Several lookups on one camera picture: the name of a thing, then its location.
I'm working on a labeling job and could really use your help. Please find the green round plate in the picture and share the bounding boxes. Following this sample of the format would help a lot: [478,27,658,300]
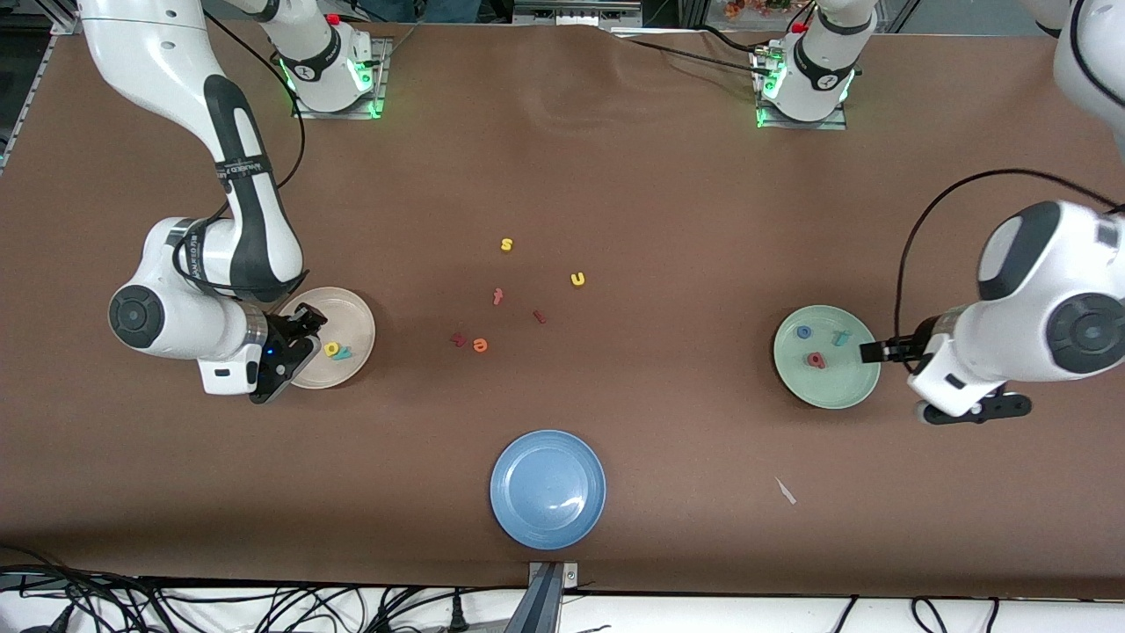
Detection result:
[773,304,882,411]

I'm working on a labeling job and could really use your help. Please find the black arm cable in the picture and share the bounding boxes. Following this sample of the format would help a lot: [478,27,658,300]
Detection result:
[171,9,307,295]
[894,169,1125,346]

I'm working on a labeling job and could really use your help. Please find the blue round plate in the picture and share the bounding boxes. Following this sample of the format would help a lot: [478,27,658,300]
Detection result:
[490,429,607,551]

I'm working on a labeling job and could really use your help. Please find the aluminium frame profile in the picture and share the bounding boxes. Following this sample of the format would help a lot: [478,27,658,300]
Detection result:
[0,11,84,172]

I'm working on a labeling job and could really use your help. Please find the beige round plate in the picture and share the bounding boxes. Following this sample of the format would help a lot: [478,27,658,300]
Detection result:
[279,287,377,389]

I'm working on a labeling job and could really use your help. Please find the grey metal equipment box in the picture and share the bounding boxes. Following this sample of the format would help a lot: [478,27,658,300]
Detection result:
[514,0,645,25]

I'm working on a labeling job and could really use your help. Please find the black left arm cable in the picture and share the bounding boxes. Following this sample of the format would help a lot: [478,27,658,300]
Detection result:
[894,169,1125,346]

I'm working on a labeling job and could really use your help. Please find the grey aluminium pole with bracket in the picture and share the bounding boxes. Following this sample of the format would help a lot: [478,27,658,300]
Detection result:
[524,561,581,633]

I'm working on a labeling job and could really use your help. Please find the brown paper table cover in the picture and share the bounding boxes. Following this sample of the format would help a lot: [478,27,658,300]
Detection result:
[0,16,1125,600]

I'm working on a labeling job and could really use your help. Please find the black cable on table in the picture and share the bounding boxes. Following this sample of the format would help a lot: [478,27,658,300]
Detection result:
[615,25,774,78]

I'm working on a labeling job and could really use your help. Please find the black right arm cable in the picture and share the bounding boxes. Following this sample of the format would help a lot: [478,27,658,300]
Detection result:
[171,9,307,295]

